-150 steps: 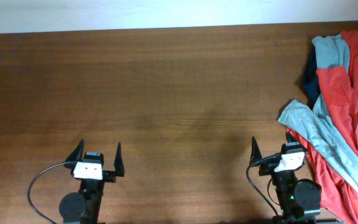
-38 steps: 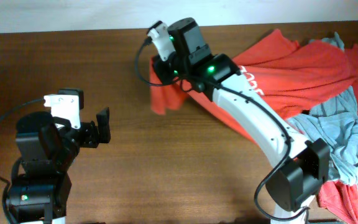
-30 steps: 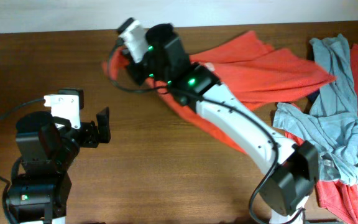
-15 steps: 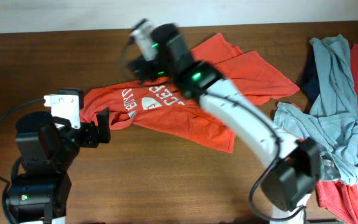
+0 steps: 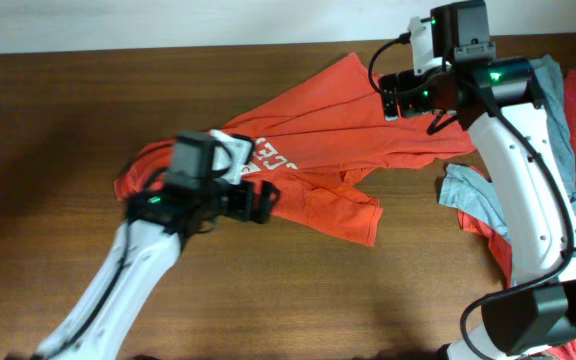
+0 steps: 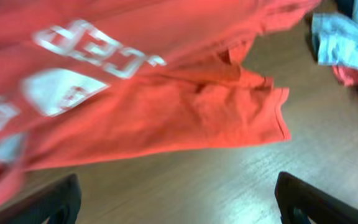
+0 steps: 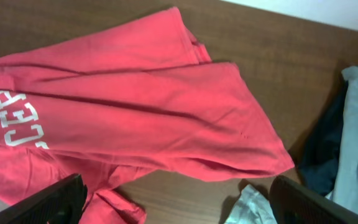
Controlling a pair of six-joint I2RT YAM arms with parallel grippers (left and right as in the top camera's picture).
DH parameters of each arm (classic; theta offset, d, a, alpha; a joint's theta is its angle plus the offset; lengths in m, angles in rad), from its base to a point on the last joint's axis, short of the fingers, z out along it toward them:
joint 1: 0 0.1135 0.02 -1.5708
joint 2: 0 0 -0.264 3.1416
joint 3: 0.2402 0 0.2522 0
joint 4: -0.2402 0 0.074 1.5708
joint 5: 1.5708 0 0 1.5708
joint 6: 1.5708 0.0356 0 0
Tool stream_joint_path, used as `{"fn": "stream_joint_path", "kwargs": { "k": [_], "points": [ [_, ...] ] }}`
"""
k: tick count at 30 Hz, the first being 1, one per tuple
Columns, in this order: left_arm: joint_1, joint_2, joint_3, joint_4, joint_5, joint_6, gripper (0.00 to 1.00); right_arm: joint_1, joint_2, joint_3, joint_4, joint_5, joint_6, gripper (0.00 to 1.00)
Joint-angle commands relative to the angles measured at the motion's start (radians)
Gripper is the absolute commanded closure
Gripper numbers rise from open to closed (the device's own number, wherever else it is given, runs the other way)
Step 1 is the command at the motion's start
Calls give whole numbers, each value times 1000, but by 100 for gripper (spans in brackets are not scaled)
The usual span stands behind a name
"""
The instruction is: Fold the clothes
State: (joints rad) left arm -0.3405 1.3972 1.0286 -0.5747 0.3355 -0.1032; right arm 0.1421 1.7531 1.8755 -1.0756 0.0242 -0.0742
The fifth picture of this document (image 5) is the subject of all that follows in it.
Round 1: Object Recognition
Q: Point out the orange printed t-shirt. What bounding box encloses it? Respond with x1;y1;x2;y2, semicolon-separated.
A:
113;52;478;248

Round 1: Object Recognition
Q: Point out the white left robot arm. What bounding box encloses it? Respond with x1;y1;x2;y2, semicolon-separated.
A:
31;179;280;360

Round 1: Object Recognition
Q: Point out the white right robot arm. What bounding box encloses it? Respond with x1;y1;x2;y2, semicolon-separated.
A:
374;57;576;359

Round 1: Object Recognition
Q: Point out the light blue grey t-shirt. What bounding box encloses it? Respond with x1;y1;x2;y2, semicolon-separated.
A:
438;55;576;245

